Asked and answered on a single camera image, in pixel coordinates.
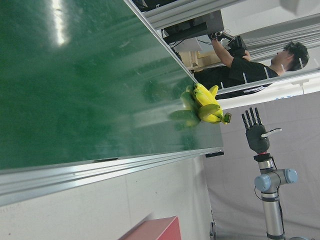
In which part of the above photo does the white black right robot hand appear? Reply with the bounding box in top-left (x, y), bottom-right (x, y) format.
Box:
top-left (241, 107), bottom-right (283, 154)

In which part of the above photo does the yellow plastic banana bunch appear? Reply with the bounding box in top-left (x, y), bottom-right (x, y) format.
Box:
top-left (186, 83), bottom-right (232, 125)

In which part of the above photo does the pink plastic basket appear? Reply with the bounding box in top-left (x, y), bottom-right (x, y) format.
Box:
top-left (116, 215), bottom-right (182, 240)

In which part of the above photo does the grey backdrop curtain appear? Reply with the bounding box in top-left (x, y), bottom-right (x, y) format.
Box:
top-left (202, 93), bottom-right (320, 240)

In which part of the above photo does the person in black shirt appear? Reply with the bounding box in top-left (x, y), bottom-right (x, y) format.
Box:
top-left (193, 31), bottom-right (311, 100)

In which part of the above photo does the black handheld controller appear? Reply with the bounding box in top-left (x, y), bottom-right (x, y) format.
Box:
top-left (226, 34), bottom-right (248, 55)

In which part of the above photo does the light wooden box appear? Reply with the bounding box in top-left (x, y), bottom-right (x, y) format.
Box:
top-left (179, 49), bottom-right (222, 72)

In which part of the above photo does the green conveyor belt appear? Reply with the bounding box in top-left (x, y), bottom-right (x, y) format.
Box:
top-left (0, 0), bottom-right (225, 209)

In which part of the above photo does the white rail with slats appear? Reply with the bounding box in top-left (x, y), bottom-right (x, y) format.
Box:
top-left (216, 68), bottom-right (320, 101)

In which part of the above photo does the grey aluminium frame beam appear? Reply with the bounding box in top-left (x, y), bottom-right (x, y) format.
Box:
top-left (238, 13), bottom-right (320, 62)

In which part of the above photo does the aluminium frame post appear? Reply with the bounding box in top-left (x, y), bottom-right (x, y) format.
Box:
top-left (143, 0), bottom-right (241, 29)

